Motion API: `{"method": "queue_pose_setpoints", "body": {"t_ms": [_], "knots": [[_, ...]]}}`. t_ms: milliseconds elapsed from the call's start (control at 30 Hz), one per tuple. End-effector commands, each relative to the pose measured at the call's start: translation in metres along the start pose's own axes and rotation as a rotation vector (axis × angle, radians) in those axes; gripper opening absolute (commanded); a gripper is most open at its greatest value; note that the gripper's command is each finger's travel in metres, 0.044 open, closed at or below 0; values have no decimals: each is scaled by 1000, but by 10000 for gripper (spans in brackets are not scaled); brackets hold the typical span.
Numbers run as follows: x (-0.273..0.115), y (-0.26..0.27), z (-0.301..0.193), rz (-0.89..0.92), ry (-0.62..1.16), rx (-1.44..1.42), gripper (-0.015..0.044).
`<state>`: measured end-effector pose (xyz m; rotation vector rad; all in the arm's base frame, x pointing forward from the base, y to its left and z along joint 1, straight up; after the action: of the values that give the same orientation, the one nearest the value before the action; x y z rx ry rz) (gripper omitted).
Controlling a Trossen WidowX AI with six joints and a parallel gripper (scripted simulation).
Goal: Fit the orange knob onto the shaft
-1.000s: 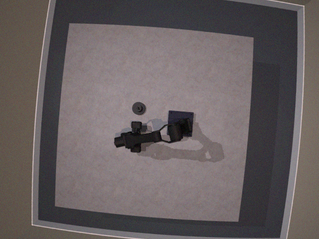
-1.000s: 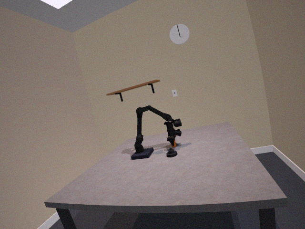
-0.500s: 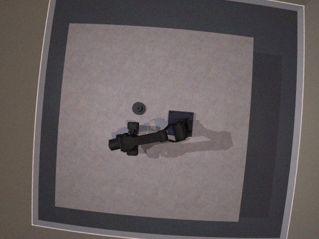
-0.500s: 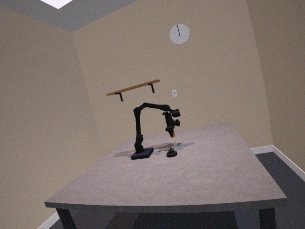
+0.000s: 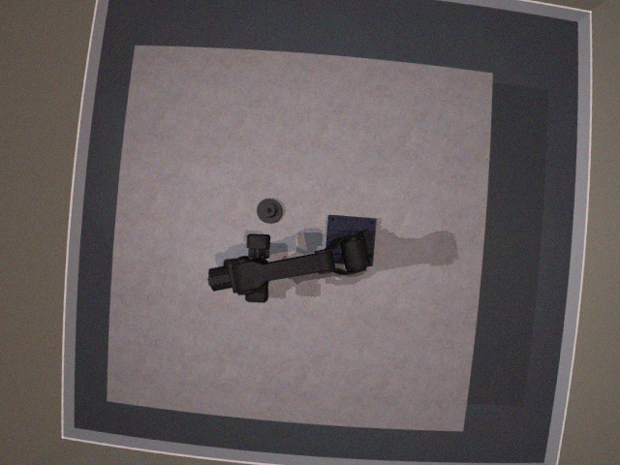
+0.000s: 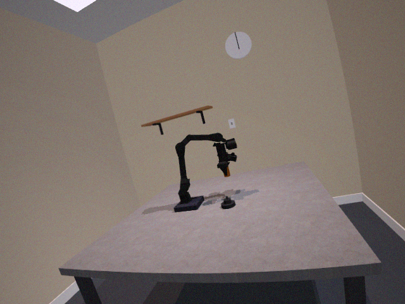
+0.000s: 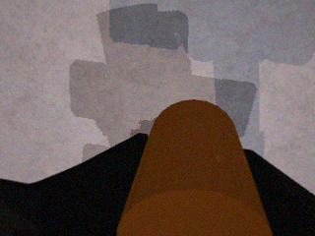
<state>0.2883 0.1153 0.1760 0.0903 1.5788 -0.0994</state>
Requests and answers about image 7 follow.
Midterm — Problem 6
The orange knob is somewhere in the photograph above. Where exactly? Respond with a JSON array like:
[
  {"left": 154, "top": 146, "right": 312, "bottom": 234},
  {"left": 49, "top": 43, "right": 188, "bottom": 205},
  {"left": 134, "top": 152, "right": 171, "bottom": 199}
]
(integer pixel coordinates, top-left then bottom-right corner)
[{"left": 116, "top": 99, "right": 274, "bottom": 236}]

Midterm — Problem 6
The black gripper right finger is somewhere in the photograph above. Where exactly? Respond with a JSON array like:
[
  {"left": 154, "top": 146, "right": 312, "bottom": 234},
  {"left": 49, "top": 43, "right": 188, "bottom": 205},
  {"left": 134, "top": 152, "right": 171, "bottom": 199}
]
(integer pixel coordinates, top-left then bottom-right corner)
[{"left": 243, "top": 148, "right": 315, "bottom": 236}]

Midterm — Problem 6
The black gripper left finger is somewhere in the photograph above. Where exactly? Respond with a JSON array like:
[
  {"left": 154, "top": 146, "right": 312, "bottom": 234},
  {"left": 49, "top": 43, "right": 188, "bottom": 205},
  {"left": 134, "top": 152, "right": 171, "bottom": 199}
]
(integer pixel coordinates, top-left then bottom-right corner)
[{"left": 0, "top": 133, "right": 149, "bottom": 236}]

